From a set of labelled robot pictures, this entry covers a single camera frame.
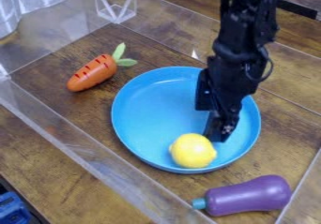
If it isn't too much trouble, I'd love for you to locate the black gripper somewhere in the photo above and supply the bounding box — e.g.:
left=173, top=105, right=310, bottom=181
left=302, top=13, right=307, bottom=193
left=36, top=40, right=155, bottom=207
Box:
left=193, top=55, right=267, bottom=142

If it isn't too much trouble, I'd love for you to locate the yellow toy lemon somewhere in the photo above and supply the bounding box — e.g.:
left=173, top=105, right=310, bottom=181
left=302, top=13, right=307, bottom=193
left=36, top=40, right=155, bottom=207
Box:
left=169, top=133, right=216, bottom=169

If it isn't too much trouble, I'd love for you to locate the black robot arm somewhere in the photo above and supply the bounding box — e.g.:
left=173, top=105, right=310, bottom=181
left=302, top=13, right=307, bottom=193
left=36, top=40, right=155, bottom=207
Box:
left=195, top=0, right=278, bottom=142

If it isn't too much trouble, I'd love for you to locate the round blue tray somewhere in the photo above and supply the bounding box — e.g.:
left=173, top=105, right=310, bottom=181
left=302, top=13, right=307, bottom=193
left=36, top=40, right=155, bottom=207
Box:
left=111, top=67, right=260, bottom=174

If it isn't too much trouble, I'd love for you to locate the orange toy carrot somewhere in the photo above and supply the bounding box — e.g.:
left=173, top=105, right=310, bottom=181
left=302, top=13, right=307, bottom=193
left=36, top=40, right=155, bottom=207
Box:
left=66, top=43, right=136, bottom=92

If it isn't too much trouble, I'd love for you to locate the purple toy eggplant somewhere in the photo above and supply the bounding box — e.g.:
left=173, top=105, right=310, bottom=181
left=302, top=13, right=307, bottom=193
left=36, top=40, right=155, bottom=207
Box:
left=191, top=175, right=291, bottom=217

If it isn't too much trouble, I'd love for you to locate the black bar on floor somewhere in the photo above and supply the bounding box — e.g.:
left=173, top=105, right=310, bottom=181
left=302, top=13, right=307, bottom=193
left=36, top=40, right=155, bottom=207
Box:
left=276, top=0, right=316, bottom=20

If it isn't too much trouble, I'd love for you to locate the blue plastic crate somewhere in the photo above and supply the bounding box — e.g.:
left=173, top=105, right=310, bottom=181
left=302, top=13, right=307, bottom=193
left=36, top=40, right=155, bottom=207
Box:
left=0, top=192, right=30, bottom=224

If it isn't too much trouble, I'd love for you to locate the clear acrylic corner bracket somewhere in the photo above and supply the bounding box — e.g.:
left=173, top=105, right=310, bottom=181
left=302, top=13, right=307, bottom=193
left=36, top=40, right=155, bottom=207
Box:
left=93, top=0, right=136, bottom=24

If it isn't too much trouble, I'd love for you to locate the clear acrylic enclosure wall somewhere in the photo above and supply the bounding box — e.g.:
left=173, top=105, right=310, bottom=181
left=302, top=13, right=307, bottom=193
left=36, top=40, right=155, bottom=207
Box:
left=0, top=0, right=321, bottom=224

